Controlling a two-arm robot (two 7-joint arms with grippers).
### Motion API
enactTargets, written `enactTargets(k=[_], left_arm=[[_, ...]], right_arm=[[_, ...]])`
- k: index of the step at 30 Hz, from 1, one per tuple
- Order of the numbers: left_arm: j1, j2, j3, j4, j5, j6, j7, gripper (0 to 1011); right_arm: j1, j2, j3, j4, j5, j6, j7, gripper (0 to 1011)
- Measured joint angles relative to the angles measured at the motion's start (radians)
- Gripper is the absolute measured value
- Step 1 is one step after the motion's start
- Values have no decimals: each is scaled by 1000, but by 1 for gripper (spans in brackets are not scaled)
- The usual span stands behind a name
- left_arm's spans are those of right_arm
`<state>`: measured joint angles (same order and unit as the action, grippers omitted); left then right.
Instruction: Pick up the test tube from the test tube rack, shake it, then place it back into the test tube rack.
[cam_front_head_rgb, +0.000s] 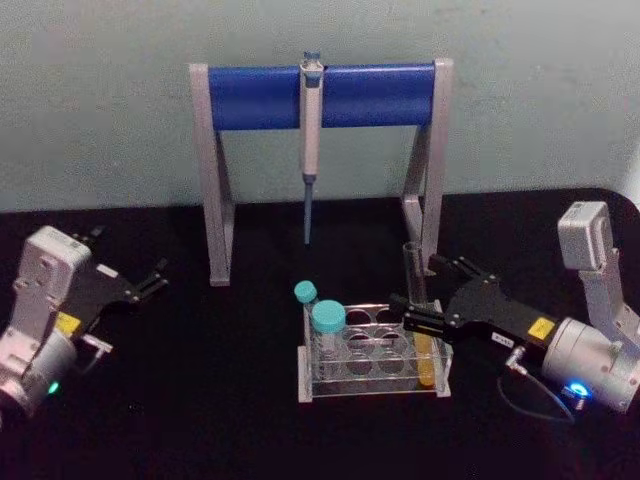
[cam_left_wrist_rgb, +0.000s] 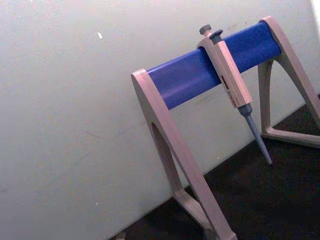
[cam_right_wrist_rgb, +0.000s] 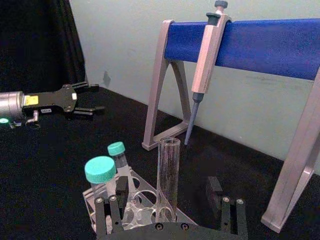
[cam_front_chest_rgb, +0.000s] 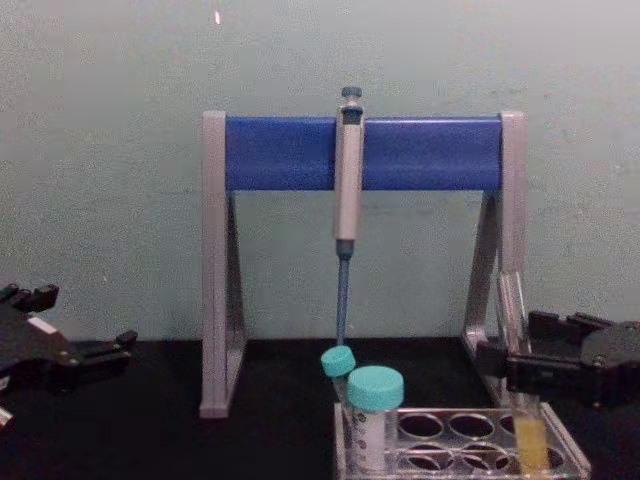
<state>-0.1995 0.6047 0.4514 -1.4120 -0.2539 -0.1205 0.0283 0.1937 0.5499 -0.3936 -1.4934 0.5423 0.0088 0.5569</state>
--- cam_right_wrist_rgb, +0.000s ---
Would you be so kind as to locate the grey and clear tube rack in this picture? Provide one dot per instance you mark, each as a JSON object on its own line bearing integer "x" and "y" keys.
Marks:
{"x": 141, "y": 200}

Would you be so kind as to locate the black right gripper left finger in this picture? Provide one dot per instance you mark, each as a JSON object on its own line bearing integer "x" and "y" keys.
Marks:
{"x": 122, "y": 190}

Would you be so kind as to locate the black table cloth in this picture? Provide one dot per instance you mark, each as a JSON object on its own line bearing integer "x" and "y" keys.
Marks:
{"x": 50, "y": 162}

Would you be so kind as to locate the black curtain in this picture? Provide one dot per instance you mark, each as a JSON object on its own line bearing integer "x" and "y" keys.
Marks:
{"x": 30, "y": 37}

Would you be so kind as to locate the clear glass test tube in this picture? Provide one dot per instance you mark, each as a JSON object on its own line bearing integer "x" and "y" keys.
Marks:
{"x": 168, "y": 175}

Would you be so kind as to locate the grey stand with blue bar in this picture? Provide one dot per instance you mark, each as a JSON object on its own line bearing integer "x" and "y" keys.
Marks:
{"x": 262, "y": 42}

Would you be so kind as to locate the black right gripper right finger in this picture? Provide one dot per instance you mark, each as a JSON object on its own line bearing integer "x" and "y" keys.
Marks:
{"x": 214, "y": 188}

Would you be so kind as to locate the grey pipette with dark tip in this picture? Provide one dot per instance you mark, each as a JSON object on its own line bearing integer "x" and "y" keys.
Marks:
{"x": 205, "y": 62}

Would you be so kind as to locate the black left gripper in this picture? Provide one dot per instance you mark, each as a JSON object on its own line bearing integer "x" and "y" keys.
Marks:
{"x": 57, "y": 101}

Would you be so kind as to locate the narrow tube with teal cap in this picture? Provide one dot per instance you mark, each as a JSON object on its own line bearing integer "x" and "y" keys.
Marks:
{"x": 116, "y": 148}

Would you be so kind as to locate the wide tube with teal cap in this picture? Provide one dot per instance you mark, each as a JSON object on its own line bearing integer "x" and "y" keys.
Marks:
{"x": 100, "y": 170}

